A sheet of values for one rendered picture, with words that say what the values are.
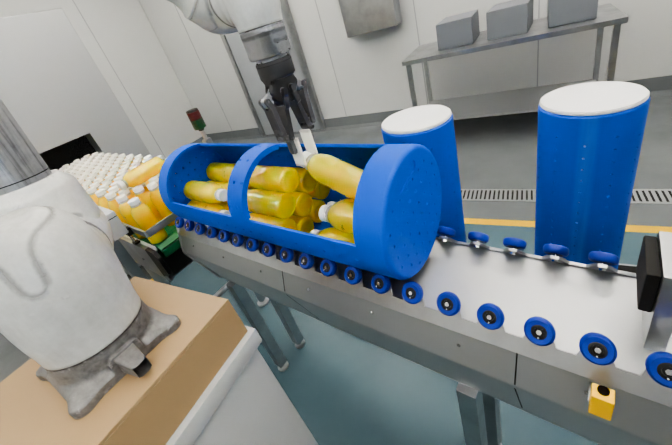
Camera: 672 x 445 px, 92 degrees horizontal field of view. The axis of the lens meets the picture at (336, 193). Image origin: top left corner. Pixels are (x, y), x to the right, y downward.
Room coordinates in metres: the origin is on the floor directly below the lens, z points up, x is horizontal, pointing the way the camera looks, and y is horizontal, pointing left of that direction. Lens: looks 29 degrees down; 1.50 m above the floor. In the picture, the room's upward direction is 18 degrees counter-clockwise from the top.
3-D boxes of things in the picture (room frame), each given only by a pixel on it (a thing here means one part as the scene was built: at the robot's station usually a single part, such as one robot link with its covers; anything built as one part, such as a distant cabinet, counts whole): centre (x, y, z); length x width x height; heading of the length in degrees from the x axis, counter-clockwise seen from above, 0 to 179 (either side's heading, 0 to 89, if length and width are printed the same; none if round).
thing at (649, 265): (0.30, -0.42, 1.00); 0.10 x 0.04 x 0.15; 136
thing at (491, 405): (0.55, -0.26, 0.31); 0.06 x 0.06 x 0.63; 46
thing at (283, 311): (1.23, 0.44, 0.31); 0.06 x 0.06 x 0.63; 46
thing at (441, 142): (1.25, -0.40, 0.59); 0.28 x 0.28 x 0.88
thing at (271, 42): (0.73, 0.04, 1.47); 0.09 x 0.09 x 0.06
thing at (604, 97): (0.94, -0.87, 1.03); 0.28 x 0.28 x 0.01
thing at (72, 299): (0.46, 0.46, 1.27); 0.18 x 0.16 x 0.22; 29
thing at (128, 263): (1.16, 0.89, 0.50); 0.04 x 0.04 x 1.00; 46
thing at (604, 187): (0.94, -0.87, 0.59); 0.28 x 0.28 x 0.88
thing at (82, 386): (0.43, 0.44, 1.13); 0.22 x 0.18 x 0.06; 50
